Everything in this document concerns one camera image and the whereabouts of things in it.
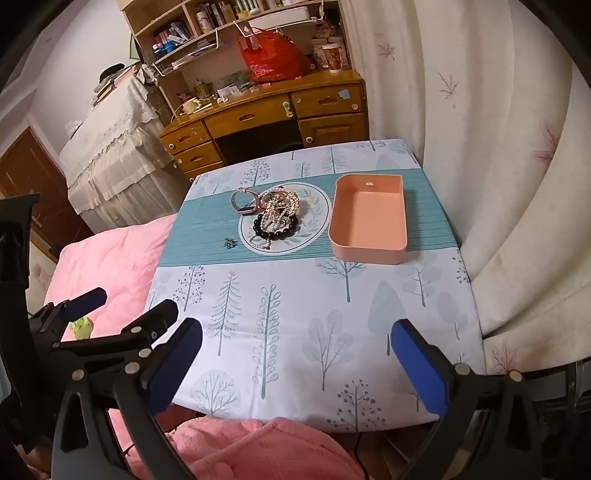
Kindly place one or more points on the brown wooden door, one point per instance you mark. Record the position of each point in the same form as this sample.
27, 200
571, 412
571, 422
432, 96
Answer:
32, 170

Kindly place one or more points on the tree print tablecloth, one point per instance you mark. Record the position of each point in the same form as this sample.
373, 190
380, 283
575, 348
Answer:
286, 286

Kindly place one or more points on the white storage basket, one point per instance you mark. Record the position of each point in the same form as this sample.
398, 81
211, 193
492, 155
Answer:
281, 21

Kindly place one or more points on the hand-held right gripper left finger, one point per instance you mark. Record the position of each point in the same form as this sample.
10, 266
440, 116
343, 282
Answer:
175, 364

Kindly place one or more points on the wooden desk hutch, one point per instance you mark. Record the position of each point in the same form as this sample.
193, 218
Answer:
152, 11

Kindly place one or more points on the white lace cover cloth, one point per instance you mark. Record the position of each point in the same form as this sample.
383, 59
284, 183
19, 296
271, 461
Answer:
111, 138

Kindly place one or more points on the small dark earring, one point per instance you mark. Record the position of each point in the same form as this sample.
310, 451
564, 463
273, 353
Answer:
228, 243

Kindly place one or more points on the stack of books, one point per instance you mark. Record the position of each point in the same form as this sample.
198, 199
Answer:
111, 83

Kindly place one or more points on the small hanging toy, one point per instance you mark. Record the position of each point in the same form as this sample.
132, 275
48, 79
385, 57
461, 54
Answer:
288, 109

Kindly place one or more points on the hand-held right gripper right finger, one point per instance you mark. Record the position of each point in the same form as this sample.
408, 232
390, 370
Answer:
420, 369

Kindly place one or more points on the pink fluffy cloth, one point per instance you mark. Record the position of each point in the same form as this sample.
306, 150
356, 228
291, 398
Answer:
240, 447

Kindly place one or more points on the pink quilt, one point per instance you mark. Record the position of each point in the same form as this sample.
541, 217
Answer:
106, 258

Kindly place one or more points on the row of shelf books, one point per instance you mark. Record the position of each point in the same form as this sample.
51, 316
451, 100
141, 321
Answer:
217, 11

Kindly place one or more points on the red plastic bag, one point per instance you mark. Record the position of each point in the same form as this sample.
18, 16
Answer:
272, 55

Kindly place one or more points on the pink plastic tray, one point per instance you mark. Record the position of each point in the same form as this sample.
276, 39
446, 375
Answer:
369, 217

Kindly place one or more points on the rose gold bangle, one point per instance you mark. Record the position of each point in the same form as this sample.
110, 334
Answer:
234, 199

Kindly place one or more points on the patterned paper cup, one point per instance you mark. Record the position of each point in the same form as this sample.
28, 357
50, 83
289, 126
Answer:
332, 57

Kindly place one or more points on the cream leaf print curtain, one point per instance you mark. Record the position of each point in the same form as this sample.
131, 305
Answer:
485, 138

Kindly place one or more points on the small green toy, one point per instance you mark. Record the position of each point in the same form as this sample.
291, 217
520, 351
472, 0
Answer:
82, 326

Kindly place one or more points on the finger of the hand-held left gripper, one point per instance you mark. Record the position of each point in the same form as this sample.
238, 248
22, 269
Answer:
85, 300
152, 318

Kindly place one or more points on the wooden desk with drawers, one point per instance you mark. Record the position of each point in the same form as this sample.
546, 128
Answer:
258, 115

